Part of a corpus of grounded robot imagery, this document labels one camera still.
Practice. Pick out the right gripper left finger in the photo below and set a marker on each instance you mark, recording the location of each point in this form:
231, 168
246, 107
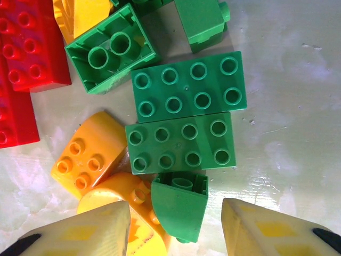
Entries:
80, 234

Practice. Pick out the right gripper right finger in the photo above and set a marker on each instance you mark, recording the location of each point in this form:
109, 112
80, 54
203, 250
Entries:
266, 234

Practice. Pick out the yellow printed curved brick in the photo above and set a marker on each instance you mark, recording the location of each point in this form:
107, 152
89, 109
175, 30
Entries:
117, 186

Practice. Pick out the yellow curved four-stud brick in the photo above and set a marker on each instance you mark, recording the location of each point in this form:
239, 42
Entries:
90, 149

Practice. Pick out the green curved lego brick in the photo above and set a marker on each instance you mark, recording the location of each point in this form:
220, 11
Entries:
181, 210

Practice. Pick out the green eight-stud lego brick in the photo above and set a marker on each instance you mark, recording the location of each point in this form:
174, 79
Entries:
178, 145
186, 88

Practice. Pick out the red eight-stud lego brick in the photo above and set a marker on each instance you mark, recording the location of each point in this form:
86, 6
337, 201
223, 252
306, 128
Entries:
32, 53

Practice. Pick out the yellow lego brick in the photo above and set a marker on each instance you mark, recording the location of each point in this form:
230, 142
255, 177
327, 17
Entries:
85, 16

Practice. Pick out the green six-stud lego brick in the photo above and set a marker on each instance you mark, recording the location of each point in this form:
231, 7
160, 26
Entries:
120, 61

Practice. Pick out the green four-stud lego brick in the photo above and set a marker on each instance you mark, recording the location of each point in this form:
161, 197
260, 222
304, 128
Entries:
199, 24

